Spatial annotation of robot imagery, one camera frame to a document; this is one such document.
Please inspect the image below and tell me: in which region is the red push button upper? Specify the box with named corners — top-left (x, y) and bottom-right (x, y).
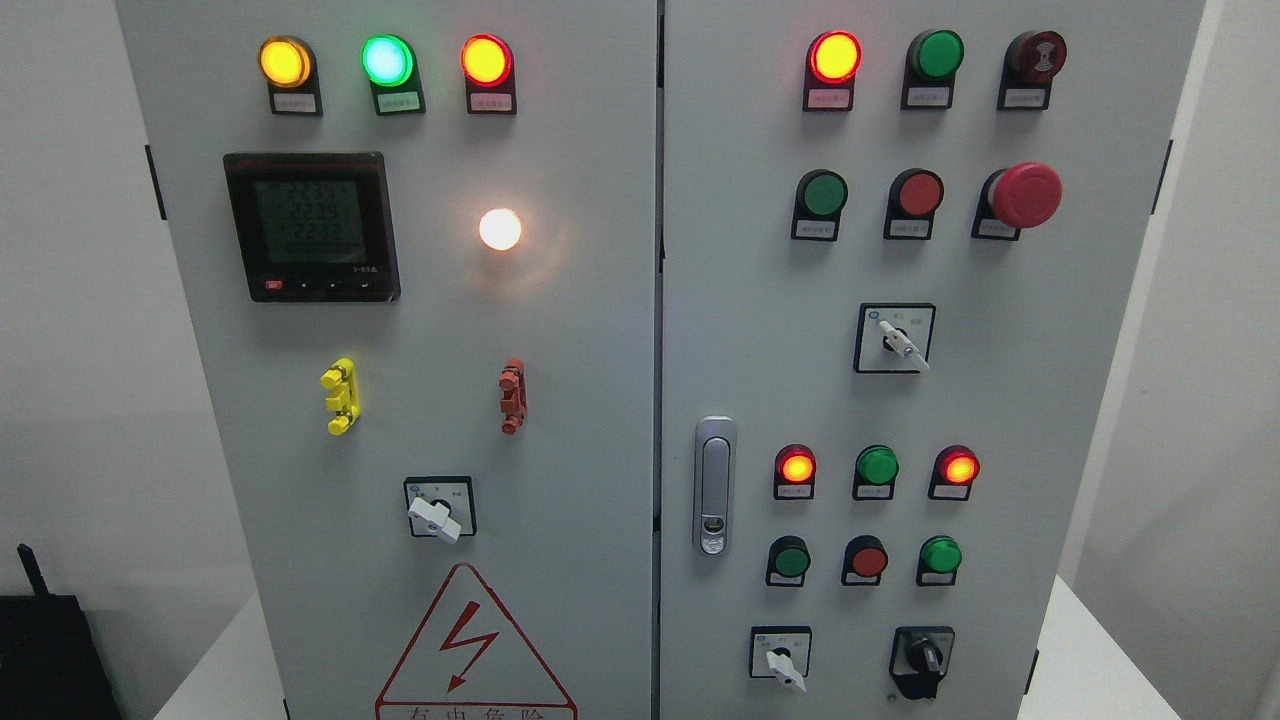
top-left (882, 168), bottom-right (945, 240)

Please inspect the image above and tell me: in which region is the red terminal connector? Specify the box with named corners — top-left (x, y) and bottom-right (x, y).
top-left (498, 357), bottom-right (529, 436)

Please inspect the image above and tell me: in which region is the red push button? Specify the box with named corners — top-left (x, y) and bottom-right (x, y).
top-left (841, 536), bottom-right (890, 585)
top-left (882, 168), bottom-right (945, 240)

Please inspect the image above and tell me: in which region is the white selector switch middle right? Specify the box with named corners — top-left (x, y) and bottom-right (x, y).
top-left (852, 304), bottom-right (936, 374)

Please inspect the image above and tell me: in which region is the white selector switch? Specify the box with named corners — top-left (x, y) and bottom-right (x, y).
top-left (852, 304), bottom-right (936, 374)
top-left (748, 625), bottom-right (813, 694)

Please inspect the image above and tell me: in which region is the green indicator lamp top right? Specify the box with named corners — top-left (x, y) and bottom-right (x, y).
top-left (900, 29), bottom-right (965, 110)

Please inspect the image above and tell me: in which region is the red emergency stop button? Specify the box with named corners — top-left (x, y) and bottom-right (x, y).
top-left (970, 161), bottom-right (1062, 241)

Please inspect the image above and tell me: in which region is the white selector switch bottom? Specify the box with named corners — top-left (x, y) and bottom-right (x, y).
top-left (748, 625), bottom-right (813, 694)

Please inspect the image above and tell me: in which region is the black rotary knob switch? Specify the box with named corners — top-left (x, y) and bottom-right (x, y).
top-left (890, 626), bottom-right (956, 701)

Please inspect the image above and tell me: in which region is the green push button lower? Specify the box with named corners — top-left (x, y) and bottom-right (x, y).
top-left (765, 536), bottom-right (812, 587)

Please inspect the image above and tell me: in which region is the silver door lock handle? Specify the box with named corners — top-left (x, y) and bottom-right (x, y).
top-left (692, 416), bottom-right (737, 557)

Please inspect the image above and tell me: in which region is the red lamp lower right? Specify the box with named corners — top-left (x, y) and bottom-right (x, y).
top-left (928, 445), bottom-right (980, 501)

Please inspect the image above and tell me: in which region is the red lightning warning sticker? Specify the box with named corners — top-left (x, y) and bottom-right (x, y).
top-left (374, 562), bottom-right (579, 719)

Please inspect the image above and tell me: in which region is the red push button lower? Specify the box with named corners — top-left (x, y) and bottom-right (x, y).
top-left (841, 536), bottom-right (890, 585)

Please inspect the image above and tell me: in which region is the red indicator lamp top right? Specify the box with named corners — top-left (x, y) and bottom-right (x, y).
top-left (803, 29), bottom-right (861, 111)

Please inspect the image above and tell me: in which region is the lit green indicator lamp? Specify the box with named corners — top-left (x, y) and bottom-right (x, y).
top-left (360, 35), bottom-right (425, 117)

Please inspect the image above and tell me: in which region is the yellow indicator lamp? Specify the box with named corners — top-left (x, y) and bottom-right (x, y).
top-left (259, 35), bottom-right (323, 117)

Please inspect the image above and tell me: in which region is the grey electrical control cabinet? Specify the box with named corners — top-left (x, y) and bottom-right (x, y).
top-left (116, 1), bottom-right (1204, 719)

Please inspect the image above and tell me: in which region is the red indicator lamp left door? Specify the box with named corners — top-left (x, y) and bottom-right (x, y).
top-left (460, 35), bottom-right (517, 115)

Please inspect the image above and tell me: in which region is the green push button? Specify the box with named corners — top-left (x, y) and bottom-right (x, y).
top-left (790, 169), bottom-right (849, 242)
top-left (765, 536), bottom-right (812, 587)

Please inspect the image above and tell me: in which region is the yellow terminal connector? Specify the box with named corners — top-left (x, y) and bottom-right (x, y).
top-left (320, 357), bottom-right (362, 436)

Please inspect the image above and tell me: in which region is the green push button upper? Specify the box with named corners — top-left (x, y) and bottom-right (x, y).
top-left (790, 169), bottom-right (849, 242)

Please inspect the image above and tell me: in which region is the white lit indicator lamp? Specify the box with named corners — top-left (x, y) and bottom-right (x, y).
top-left (477, 208), bottom-right (524, 252)

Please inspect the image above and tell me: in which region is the black digital power meter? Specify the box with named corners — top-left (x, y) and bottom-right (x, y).
top-left (223, 151), bottom-right (401, 304)

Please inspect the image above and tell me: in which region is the green lamp bottom right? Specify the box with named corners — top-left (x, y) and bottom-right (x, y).
top-left (915, 536), bottom-right (963, 587)

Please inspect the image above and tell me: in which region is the red lamp lower left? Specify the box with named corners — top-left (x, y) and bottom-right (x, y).
top-left (773, 445), bottom-right (817, 500)

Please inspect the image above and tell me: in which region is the black device with antenna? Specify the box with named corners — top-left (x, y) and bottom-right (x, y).
top-left (1, 544), bottom-right (120, 719)

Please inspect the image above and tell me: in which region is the white selector switch left door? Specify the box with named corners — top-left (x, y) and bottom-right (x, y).
top-left (403, 477), bottom-right (477, 544)

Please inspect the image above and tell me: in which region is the green lamp lower middle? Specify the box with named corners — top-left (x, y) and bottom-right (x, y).
top-left (852, 445), bottom-right (900, 501)

